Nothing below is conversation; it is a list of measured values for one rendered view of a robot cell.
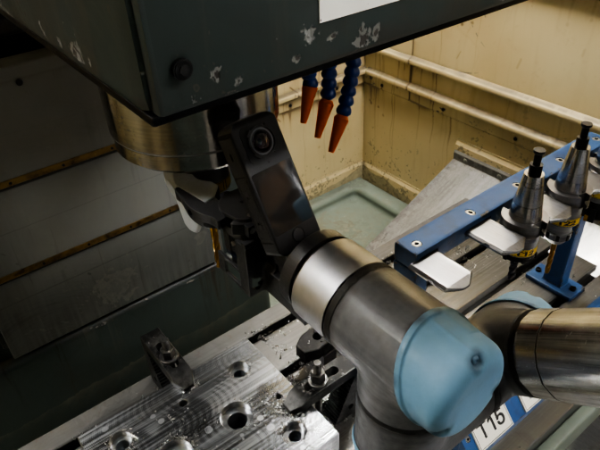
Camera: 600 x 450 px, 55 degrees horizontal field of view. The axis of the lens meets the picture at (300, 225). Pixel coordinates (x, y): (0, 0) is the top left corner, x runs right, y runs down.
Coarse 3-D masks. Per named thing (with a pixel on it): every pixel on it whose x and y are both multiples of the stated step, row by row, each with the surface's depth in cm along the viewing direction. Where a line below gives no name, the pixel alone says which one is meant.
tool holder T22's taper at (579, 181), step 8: (568, 152) 83; (576, 152) 81; (584, 152) 81; (568, 160) 83; (576, 160) 82; (584, 160) 82; (568, 168) 83; (576, 168) 82; (584, 168) 82; (560, 176) 84; (568, 176) 83; (576, 176) 83; (584, 176) 83; (560, 184) 85; (568, 184) 84; (576, 184) 83; (584, 184) 84; (568, 192) 84; (576, 192) 84; (584, 192) 84
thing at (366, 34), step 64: (0, 0) 46; (64, 0) 33; (128, 0) 27; (192, 0) 28; (256, 0) 30; (448, 0) 39; (512, 0) 44; (128, 64) 29; (192, 64) 30; (256, 64) 32; (320, 64) 35
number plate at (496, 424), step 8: (504, 408) 89; (496, 416) 88; (504, 416) 88; (480, 424) 86; (488, 424) 87; (496, 424) 88; (504, 424) 88; (512, 424) 89; (472, 432) 85; (480, 432) 86; (488, 432) 87; (496, 432) 87; (480, 440) 86; (488, 440) 86; (480, 448) 85
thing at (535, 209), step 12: (528, 180) 76; (540, 180) 76; (516, 192) 79; (528, 192) 77; (540, 192) 77; (516, 204) 79; (528, 204) 78; (540, 204) 78; (516, 216) 79; (528, 216) 78; (540, 216) 79
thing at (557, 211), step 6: (546, 198) 85; (552, 198) 85; (546, 204) 84; (552, 204) 84; (558, 204) 84; (564, 204) 84; (546, 210) 83; (552, 210) 83; (558, 210) 83; (564, 210) 83; (570, 210) 83; (552, 216) 82; (558, 216) 82; (564, 216) 82; (570, 216) 82; (552, 222) 82
